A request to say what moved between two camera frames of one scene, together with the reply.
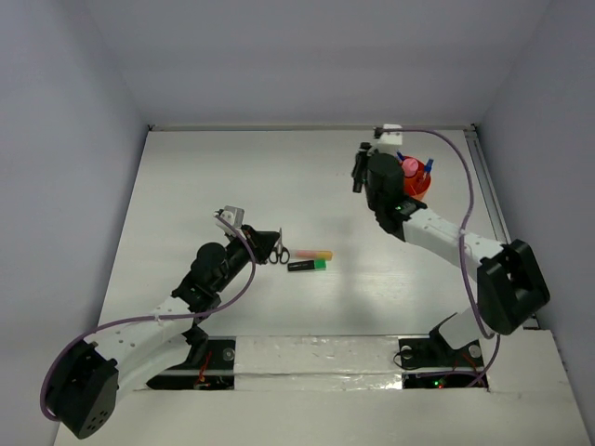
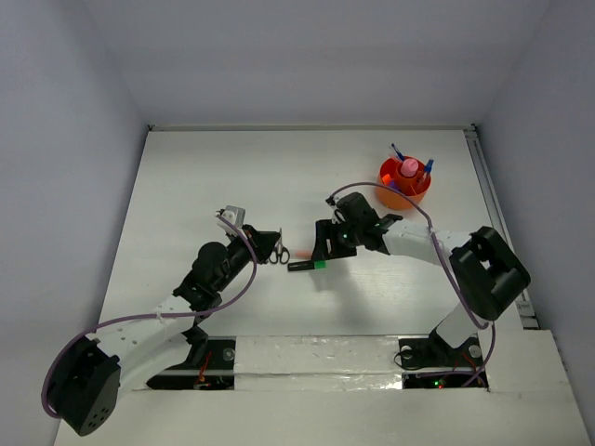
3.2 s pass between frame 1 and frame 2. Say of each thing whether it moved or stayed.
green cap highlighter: stayed
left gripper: stayed
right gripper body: moved
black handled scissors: stayed
